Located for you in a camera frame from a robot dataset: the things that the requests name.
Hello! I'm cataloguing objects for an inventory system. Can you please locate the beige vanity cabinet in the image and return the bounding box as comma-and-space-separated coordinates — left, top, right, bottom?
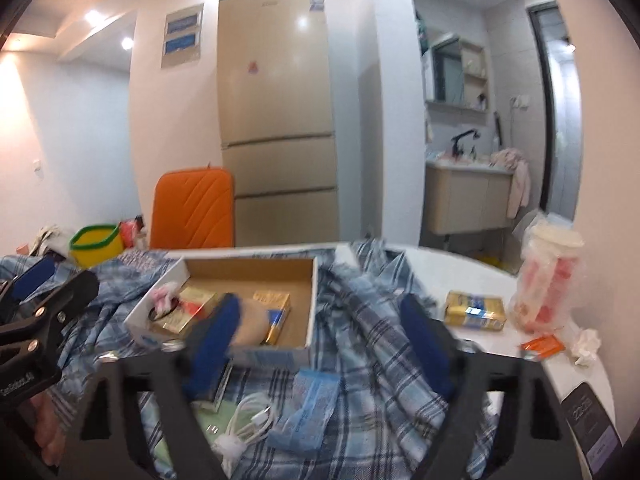
425, 162, 515, 236

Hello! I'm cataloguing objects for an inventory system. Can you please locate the blue plaid cloth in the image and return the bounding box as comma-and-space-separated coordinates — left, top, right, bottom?
0, 240, 506, 480

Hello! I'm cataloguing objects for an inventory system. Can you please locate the black door frame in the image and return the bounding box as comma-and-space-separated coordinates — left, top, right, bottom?
527, 2, 563, 211

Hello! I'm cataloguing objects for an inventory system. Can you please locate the black faucet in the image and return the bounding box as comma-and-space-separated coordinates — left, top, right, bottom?
450, 130, 482, 157

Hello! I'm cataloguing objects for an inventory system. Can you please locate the red and gold cigarette pack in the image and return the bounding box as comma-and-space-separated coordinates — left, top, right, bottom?
160, 287, 221, 336

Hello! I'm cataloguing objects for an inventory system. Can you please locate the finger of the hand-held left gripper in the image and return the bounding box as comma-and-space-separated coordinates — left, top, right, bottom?
0, 270, 101, 350
0, 255, 66, 323

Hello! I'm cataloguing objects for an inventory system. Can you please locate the red cloth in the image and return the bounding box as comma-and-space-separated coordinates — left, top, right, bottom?
119, 216, 146, 248

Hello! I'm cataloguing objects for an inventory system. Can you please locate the light green power bank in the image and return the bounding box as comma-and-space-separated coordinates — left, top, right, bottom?
150, 400, 241, 480

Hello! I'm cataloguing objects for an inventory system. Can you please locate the pink and white wrapper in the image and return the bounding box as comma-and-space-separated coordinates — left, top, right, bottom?
150, 282, 181, 318

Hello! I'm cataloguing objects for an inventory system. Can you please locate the white charging cable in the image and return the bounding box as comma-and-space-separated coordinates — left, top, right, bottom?
212, 392, 278, 471

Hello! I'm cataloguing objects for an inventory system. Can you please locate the grey wall panel cover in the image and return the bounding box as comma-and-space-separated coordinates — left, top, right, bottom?
161, 3, 205, 69

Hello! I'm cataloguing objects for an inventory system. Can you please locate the cardboard box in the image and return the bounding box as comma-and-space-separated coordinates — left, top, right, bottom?
124, 255, 319, 368

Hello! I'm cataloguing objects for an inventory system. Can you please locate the person's left hand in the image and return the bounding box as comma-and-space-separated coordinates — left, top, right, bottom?
20, 387, 68, 468

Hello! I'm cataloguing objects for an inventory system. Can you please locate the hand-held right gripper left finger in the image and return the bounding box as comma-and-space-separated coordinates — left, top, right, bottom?
60, 292, 243, 480

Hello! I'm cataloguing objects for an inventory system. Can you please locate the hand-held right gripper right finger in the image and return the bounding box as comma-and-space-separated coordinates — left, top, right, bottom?
400, 294, 596, 480

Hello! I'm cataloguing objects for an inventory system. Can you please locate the orange padded chair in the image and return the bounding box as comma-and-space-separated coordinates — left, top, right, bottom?
149, 167, 236, 250

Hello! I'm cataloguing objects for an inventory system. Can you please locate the pile of light clothes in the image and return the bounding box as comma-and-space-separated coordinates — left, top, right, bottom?
27, 225, 76, 258

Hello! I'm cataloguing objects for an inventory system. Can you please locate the beige refrigerator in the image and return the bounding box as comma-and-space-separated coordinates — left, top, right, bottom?
216, 0, 341, 248

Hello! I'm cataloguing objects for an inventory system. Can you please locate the blue tissue packet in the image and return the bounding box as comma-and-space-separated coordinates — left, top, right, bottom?
267, 369, 342, 452

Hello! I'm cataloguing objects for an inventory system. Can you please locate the orange sachet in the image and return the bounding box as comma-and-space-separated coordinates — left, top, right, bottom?
519, 335, 566, 361

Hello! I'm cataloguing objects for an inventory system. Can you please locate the yellow cigarette pack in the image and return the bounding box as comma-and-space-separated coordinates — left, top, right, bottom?
252, 290, 292, 346

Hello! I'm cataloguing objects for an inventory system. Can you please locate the bathroom mirror cabinet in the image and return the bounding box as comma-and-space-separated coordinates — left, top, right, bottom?
425, 34, 490, 111

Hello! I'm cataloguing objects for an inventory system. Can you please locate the pink towel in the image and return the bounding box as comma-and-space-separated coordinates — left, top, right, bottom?
490, 148, 532, 218

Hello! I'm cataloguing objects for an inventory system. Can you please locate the crumpled white tissue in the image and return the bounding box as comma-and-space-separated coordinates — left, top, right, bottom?
570, 329, 602, 367

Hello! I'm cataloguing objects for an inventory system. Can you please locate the black smartphone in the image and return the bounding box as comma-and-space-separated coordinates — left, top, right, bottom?
560, 381, 623, 476

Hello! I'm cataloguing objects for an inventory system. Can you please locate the yellow bin with green rim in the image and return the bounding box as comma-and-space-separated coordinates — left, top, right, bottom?
69, 223, 124, 268

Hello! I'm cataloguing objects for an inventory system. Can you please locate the gold foil pack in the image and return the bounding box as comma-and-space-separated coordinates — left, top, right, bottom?
444, 290, 508, 332

